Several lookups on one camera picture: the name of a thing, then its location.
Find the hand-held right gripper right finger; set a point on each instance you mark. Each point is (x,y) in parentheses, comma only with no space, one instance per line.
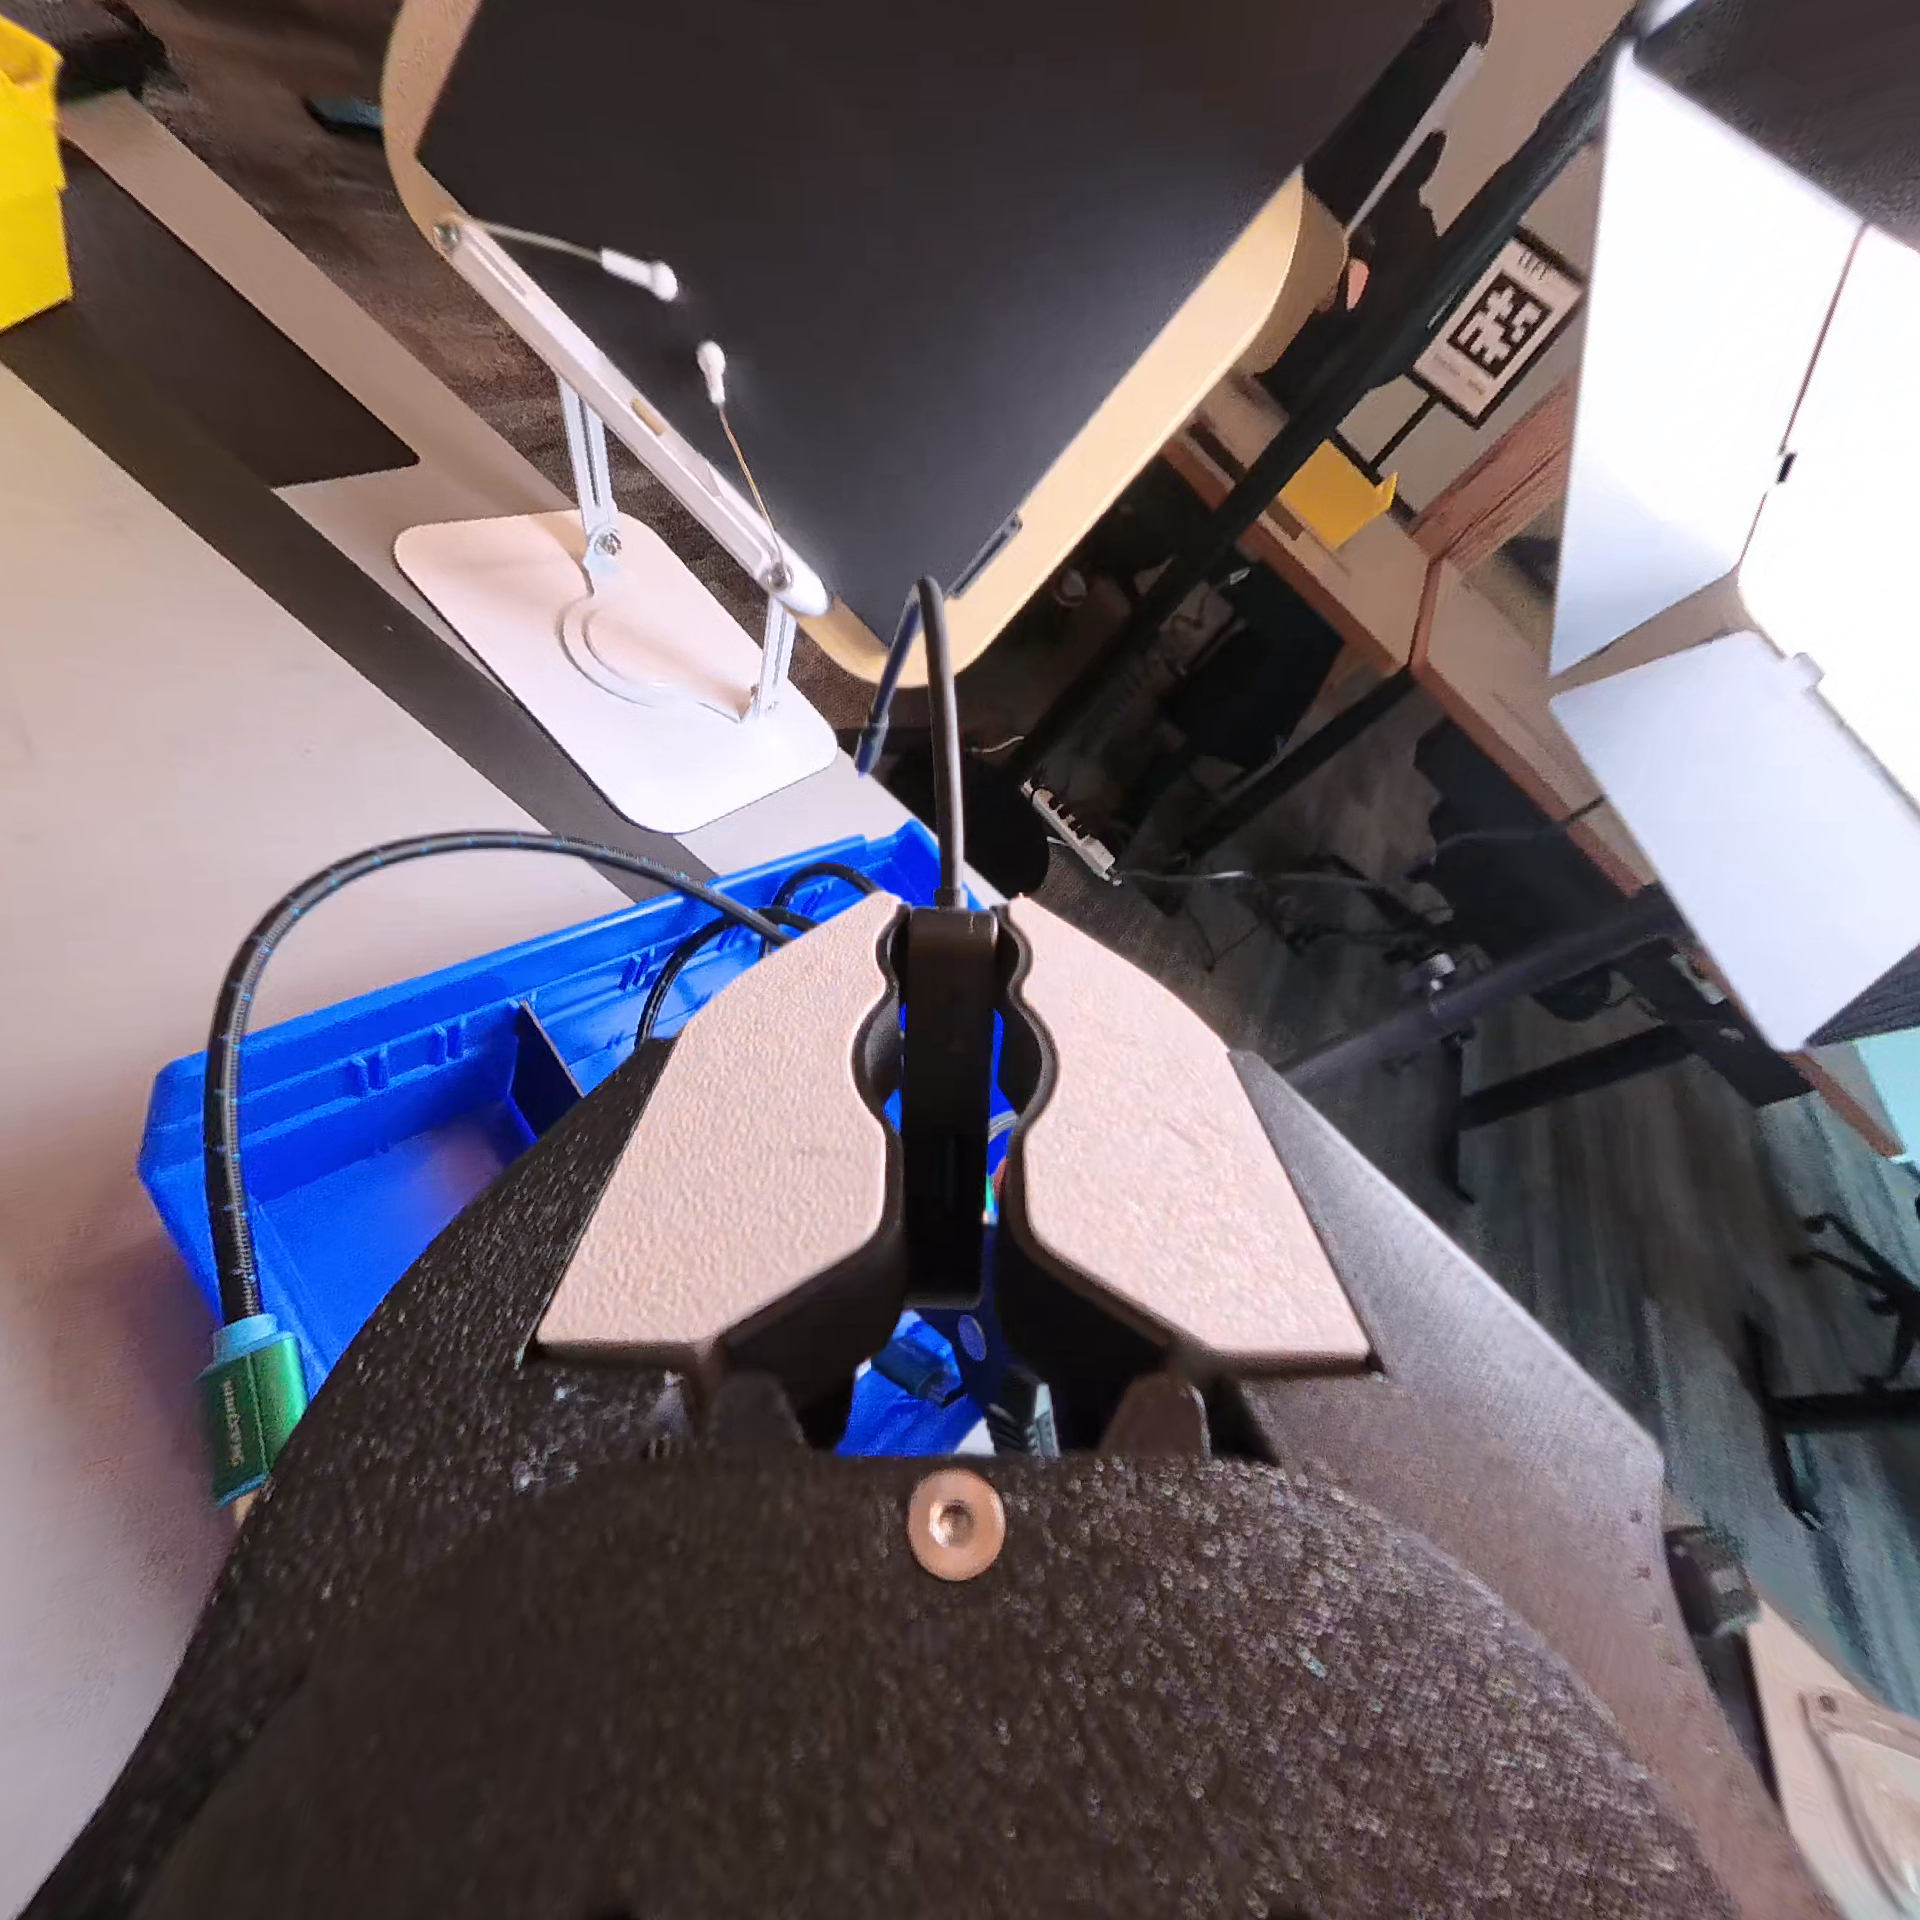
(1170,1185)

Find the small yellow bin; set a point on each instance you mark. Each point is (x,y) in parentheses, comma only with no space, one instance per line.
(1342,504)

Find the black wood-framed board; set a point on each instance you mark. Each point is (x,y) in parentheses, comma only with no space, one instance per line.
(902,224)

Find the white power strip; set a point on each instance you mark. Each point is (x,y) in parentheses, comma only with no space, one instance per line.
(1072,825)

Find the white panel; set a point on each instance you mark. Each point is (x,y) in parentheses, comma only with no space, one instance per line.
(1681,375)
(1725,840)

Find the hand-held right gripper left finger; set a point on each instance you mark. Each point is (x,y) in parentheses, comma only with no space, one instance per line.
(734,1170)

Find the white tablet stand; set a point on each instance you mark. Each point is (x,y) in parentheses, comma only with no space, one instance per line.
(629,720)

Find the black white marker tag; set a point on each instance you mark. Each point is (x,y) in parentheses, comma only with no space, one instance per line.
(1501,322)

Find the yellow storage bin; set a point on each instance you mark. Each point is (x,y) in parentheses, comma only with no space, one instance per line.
(30,224)

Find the blue storage bin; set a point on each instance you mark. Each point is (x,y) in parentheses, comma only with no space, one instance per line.
(421,1080)

